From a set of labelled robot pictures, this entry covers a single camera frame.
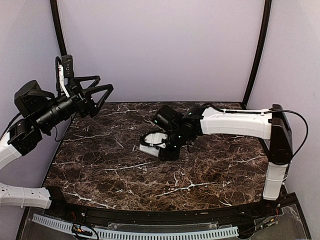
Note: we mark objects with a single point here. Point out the right black frame post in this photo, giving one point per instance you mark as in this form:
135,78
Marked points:
258,53

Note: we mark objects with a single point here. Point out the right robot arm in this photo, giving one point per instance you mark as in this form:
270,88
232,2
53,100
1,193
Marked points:
267,124

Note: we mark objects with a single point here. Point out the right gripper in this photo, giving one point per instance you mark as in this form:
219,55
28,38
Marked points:
172,155

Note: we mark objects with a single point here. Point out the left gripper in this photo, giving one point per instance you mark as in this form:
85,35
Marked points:
87,106

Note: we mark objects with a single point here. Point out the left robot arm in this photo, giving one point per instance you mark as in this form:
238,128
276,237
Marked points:
41,111

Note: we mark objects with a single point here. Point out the black frame post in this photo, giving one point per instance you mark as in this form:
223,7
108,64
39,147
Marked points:
63,85
258,53

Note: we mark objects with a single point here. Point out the left black frame post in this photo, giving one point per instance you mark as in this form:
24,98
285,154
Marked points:
63,85

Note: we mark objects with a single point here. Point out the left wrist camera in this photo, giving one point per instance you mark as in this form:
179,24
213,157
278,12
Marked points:
67,64

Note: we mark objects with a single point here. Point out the white slotted cable duct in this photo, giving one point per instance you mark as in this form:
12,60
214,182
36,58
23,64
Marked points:
106,234

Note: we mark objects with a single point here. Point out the black front rail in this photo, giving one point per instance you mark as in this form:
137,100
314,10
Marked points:
239,214

